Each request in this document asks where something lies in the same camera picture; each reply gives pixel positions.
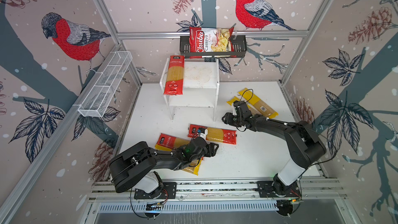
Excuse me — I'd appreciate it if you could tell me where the red spaghetti bag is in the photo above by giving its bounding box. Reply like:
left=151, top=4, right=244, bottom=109
left=155, top=133, right=190, bottom=151
left=188, top=124, right=237, bottom=145
left=164, top=56, right=184, bottom=95

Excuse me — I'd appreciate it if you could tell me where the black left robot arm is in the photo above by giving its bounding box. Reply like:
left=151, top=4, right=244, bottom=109
left=109, top=137, right=219, bottom=193

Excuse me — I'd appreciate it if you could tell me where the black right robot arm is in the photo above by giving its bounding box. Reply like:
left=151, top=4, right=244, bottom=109
left=222, top=101, right=327, bottom=197

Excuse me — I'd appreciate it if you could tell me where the yellow pasta bag near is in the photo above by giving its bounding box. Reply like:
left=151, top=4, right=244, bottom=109
left=227, top=96, right=239, bottom=106

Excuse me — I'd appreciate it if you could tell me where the yellow pasta bag far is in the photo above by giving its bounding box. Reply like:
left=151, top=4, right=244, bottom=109
left=238, top=88, right=279, bottom=119

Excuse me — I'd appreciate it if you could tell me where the yellow Pastatime pasta bag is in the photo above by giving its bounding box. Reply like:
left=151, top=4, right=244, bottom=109
left=154, top=144, right=203, bottom=176

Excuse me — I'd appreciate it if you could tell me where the white two-tier shelf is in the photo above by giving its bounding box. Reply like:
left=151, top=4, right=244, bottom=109
left=163, top=59, right=220, bottom=121

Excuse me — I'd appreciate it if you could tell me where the red cassava chips bag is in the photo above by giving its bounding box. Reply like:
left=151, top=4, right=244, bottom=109
left=189, top=27, right=234, bottom=53

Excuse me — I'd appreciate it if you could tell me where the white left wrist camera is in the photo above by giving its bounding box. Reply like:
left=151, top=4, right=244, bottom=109
left=197, top=127, right=208, bottom=140

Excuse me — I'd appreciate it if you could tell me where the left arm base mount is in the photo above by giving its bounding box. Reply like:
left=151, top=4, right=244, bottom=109
left=134, top=182, right=177, bottom=200

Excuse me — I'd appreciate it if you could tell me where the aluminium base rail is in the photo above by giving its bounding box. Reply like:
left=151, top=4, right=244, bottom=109
left=88, top=177, right=346, bottom=215

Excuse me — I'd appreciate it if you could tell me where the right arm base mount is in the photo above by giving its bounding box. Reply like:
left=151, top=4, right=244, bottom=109
left=256, top=181, right=302, bottom=198

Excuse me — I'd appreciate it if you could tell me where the black wall basket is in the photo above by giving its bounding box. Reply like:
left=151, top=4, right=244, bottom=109
left=180, top=35, right=247, bottom=59

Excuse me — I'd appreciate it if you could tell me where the white wire mesh basket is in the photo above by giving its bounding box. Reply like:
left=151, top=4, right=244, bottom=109
left=78, top=51, right=132, bottom=118

